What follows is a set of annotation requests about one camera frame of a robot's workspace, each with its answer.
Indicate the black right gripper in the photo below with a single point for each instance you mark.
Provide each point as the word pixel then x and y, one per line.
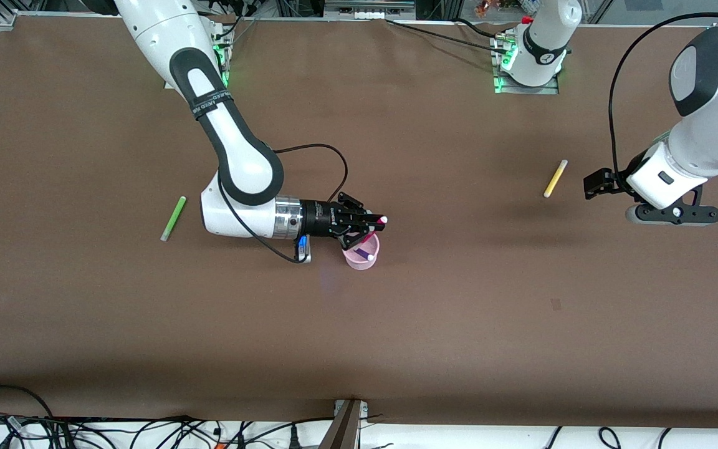
pixel 320 224

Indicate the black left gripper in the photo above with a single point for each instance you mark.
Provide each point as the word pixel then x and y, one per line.
pixel 599 184

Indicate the pink pen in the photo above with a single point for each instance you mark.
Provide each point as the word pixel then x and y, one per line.
pixel 369 237

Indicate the purple pen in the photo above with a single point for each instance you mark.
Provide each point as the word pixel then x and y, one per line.
pixel 365 254

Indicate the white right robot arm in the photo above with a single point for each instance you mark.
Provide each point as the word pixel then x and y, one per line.
pixel 240 162

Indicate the pink pen holder cup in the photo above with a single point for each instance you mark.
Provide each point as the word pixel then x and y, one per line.
pixel 362 264

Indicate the yellow pen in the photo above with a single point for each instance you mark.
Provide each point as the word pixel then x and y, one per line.
pixel 555 179

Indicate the green pen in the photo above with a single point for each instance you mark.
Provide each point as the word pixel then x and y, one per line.
pixel 173 218

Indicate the grey equipment box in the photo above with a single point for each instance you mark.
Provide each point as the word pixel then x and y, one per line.
pixel 368 11

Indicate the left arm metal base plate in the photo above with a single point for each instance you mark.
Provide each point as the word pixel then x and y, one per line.
pixel 527 91

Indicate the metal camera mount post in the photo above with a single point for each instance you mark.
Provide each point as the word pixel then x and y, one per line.
pixel 345 430

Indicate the aluminium corner bracket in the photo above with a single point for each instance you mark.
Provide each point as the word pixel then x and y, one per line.
pixel 8 19

